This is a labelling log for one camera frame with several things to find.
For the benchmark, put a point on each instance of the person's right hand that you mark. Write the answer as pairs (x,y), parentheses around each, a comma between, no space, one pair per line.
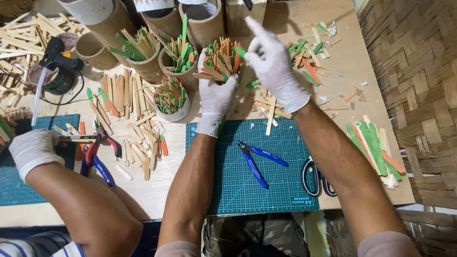
(275,71)

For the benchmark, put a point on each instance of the person's left hand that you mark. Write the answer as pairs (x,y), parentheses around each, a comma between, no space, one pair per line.
(213,103)

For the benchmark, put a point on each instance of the short green stick piece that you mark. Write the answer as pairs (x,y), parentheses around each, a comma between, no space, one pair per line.
(240,51)

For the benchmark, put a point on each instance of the tube studded with painted sticks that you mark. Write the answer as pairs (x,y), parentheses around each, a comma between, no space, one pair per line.
(221,59)

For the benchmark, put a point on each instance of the scattered painted stick offcuts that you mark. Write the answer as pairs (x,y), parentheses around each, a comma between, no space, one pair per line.
(309,60)

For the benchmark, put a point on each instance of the small heap of plain sticks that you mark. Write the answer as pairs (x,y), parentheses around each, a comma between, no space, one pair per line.
(270,110)

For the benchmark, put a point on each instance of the white tube with painted sticks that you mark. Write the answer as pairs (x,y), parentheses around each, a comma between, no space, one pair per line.
(171,100)

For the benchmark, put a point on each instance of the cardboard tube with mixed sticks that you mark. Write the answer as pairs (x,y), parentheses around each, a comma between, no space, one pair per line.
(180,59)

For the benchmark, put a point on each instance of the plain wooden box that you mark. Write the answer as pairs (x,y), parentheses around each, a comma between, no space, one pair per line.
(246,16)

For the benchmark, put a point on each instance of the orange stick with green tip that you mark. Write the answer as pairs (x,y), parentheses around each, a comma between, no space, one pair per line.
(164,146)

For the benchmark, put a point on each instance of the blue flush cutter pliers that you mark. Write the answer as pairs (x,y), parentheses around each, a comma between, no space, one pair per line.
(255,167)
(103,171)

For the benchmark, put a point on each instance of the heap of cut stick pieces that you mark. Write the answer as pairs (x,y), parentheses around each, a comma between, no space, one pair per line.
(142,142)

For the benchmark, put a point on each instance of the wide empty cardboard tube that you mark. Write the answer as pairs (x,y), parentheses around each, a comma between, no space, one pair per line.
(201,19)

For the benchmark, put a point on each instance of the green cutting mat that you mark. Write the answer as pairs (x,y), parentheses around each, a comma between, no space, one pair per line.
(21,192)
(235,185)

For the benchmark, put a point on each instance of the cardboard tube with green sticks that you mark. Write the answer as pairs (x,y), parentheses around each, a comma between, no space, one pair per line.
(141,53)

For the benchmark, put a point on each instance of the row of brown sticks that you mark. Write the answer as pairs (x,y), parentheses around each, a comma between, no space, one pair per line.
(119,91)

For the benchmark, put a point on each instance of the cardboard tube with white band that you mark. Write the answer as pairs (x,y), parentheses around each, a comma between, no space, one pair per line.
(160,18)

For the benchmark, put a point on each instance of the black scissors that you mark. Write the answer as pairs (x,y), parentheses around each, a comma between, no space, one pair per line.
(309,178)

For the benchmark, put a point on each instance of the pile of long painted sticks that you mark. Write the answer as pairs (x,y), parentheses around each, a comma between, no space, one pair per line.
(373,150)

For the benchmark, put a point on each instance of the short empty cardboard tube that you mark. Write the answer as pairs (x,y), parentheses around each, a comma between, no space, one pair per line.
(93,51)

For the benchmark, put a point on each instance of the orange painted stick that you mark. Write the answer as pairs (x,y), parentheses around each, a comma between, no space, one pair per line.
(81,130)

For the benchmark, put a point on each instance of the person's camouflage trousers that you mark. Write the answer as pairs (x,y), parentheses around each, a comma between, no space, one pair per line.
(257,235)

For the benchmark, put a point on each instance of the plain wooden stick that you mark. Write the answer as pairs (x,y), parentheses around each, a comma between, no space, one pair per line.
(76,137)

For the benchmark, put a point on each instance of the clear tape roll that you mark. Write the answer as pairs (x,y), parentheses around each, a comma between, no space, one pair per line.
(69,41)

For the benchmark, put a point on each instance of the dark tape roll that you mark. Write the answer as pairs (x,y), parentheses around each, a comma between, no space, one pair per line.
(57,82)

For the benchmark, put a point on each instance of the black glue gun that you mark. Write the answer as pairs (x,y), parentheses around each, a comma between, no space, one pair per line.
(59,60)

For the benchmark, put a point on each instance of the heap of plain wooden sticks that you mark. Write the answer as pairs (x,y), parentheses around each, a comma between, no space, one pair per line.
(25,42)

